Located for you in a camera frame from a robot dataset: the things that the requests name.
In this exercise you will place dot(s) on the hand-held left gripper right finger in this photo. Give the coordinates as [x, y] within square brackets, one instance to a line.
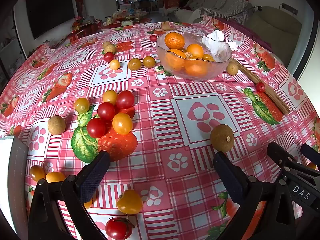
[230, 177]

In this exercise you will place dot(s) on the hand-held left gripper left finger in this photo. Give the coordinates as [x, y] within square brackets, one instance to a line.
[92, 177]

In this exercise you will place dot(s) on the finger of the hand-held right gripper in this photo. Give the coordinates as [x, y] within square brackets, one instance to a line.
[311, 153]
[282, 158]

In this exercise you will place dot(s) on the yellow cherry tomato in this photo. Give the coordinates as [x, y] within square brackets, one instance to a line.
[115, 64]
[109, 96]
[37, 173]
[55, 177]
[149, 62]
[82, 105]
[134, 64]
[122, 123]

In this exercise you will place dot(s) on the red tomato with stem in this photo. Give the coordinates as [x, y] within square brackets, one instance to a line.
[117, 228]

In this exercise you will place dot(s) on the white tray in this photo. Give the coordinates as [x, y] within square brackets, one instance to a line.
[11, 180]

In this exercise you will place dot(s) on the longan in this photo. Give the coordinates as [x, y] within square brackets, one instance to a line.
[106, 44]
[56, 125]
[222, 138]
[232, 68]
[110, 49]

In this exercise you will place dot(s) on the yellow heart-shaped tomato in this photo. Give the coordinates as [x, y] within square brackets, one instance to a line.
[129, 202]

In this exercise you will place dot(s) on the red cherry tomato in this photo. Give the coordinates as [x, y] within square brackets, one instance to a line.
[125, 99]
[96, 127]
[106, 111]
[108, 57]
[260, 87]
[153, 38]

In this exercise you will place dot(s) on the long wooden spatula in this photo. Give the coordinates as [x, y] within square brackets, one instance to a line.
[272, 97]

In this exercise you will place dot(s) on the red checked printed tablecloth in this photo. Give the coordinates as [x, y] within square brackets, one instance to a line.
[160, 120]

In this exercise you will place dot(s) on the clear glass bowl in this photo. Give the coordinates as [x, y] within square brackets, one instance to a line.
[220, 62]

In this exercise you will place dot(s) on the small orange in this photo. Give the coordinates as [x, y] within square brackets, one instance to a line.
[208, 57]

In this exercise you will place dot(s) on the crumpled white tissue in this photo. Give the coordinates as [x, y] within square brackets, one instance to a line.
[215, 42]

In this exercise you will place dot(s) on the beige armchair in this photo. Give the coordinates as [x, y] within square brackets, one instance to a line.
[275, 22]

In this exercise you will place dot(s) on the red gift boxes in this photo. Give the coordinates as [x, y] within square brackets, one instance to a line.
[82, 31]

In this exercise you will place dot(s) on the black rod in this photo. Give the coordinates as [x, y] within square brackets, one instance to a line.
[240, 12]

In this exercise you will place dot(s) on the flower bouquet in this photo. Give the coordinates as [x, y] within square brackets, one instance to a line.
[78, 20]

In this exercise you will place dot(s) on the round low table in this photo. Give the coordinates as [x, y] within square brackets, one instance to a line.
[125, 21]

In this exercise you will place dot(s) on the wooden fork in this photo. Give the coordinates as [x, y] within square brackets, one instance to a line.
[166, 26]

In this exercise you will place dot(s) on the grey sofa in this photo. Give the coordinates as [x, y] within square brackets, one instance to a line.
[217, 7]

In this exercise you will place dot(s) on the black television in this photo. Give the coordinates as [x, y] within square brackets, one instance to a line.
[50, 12]

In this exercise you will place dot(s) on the dining table with chairs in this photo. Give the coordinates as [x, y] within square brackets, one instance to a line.
[145, 4]

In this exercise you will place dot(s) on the red cushion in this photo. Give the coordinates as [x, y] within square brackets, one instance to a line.
[172, 3]

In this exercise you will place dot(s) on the wall socket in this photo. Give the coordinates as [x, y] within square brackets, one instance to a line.
[290, 8]

